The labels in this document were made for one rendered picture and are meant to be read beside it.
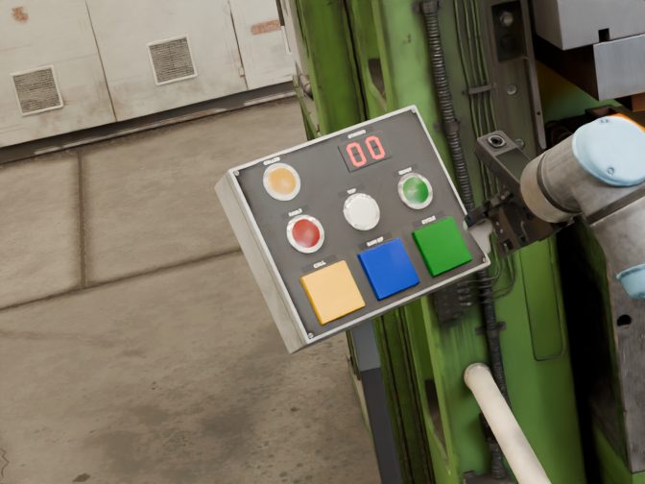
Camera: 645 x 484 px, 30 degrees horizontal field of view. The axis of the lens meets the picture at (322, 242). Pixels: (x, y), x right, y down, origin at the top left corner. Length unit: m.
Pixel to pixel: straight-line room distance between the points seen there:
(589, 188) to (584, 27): 0.57
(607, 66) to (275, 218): 0.61
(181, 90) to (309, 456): 4.18
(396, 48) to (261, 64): 5.23
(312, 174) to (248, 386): 2.08
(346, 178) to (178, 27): 5.40
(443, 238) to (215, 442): 1.82
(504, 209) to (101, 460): 2.21
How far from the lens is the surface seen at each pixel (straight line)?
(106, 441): 3.73
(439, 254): 1.84
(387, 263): 1.80
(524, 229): 1.63
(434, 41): 2.05
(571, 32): 1.98
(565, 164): 1.48
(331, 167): 1.82
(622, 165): 1.45
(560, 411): 2.37
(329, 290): 1.75
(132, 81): 7.20
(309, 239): 1.76
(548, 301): 2.27
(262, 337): 4.13
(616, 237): 1.47
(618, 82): 2.03
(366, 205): 1.81
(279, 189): 1.77
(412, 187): 1.86
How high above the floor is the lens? 1.68
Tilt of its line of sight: 20 degrees down
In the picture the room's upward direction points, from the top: 11 degrees counter-clockwise
